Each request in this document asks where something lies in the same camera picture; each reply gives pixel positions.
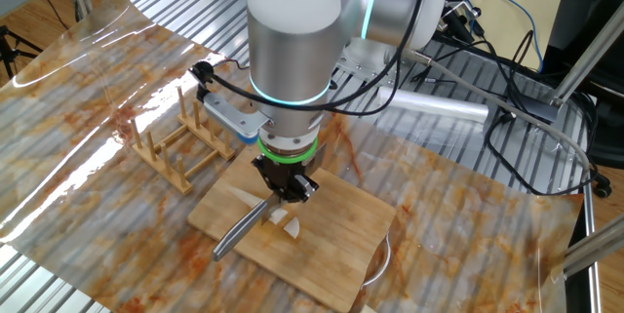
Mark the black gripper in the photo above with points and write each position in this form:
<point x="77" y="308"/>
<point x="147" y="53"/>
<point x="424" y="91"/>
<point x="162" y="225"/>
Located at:
<point x="285" y="176"/>

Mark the steel cleaver knife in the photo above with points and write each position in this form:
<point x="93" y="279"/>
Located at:
<point x="236" y="235"/>

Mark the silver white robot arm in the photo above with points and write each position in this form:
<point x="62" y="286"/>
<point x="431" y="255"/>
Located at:
<point x="292" y="40"/>

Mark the white radish slice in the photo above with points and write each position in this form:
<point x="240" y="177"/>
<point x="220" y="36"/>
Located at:
<point x="279" y="216"/>
<point x="292" y="228"/>

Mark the tapered white radish piece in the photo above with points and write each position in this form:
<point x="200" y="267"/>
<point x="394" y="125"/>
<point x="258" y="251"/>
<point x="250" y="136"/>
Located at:
<point x="244" y="198"/>

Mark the wooden cutting board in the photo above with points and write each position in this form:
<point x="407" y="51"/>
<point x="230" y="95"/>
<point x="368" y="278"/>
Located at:
<point x="331" y="254"/>

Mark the wooden peg rack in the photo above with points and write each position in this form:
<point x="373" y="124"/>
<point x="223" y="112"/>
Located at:
<point x="185" y="187"/>

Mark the clear plastic film roll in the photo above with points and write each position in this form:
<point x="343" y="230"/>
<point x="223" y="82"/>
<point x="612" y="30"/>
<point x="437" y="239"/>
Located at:
<point x="434" y="105"/>

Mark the marble pattern plastic mat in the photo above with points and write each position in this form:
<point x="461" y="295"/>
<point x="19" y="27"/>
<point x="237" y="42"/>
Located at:
<point x="463" y="235"/>

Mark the silver black clamp tool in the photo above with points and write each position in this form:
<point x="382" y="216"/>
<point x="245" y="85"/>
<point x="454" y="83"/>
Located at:
<point x="456" y="23"/>

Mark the black tripod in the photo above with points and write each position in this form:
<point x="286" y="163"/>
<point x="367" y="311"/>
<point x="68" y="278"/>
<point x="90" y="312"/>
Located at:
<point x="5" y="50"/>

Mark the beige desk panel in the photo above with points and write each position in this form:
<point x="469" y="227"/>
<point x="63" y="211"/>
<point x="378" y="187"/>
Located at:
<point x="546" y="1"/>

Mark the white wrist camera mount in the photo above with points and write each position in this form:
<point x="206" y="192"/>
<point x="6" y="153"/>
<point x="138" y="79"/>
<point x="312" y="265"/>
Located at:
<point x="234" y="115"/>

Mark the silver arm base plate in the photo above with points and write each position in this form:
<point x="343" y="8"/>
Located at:
<point x="363" y="71"/>

